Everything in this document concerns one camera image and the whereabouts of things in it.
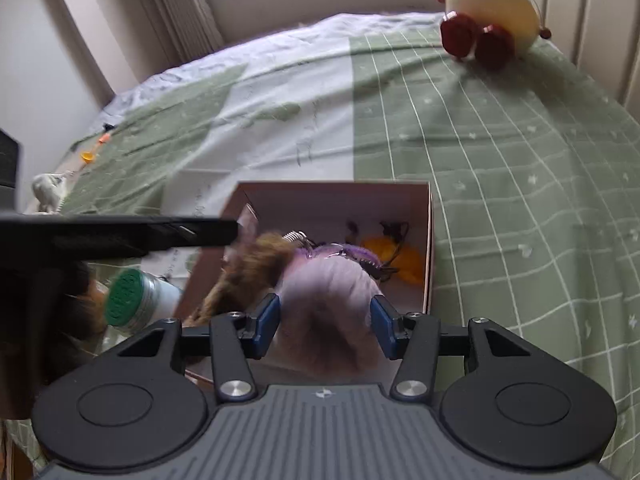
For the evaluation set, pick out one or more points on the white plush toy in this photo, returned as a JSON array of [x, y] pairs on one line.
[[47, 190]]

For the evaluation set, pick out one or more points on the beige padded headboard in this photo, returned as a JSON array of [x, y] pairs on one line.
[[590, 20]]

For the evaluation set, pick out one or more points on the small orange object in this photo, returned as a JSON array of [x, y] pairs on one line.
[[88, 157]]

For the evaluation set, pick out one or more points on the pink cardboard box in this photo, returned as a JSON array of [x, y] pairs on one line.
[[325, 205]]

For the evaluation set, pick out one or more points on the pink fluffy pompom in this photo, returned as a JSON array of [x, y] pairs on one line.
[[325, 300]]

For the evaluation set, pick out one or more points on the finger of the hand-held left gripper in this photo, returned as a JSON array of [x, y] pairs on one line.
[[125, 235]]

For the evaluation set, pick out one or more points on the purple hair clip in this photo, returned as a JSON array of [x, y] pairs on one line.
[[360, 255]]

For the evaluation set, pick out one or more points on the cream plush toy red feet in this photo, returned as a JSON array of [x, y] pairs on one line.
[[490, 5]]

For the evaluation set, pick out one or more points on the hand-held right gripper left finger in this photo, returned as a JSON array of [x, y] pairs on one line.
[[267, 322]]

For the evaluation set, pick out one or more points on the pale pleated curtain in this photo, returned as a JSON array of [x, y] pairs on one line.
[[175, 5]]

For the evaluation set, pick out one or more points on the brown furry pompom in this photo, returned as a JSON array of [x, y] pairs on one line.
[[255, 265]]

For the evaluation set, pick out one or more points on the green checked bed sheet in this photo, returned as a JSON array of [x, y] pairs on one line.
[[500, 185]]

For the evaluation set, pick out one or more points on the white printed cloth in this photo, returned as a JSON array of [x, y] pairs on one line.
[[310, 110]]

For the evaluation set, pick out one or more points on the green lid glass jar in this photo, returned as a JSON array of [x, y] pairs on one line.
[[150, 295]]

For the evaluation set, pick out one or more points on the dark grey object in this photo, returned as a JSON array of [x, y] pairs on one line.
[[10, 157]]

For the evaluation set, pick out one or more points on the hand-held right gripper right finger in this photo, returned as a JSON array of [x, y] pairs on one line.
[[382, 325]]

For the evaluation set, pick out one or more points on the orange fluffy pompom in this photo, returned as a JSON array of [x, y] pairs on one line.
[[400, 255]]

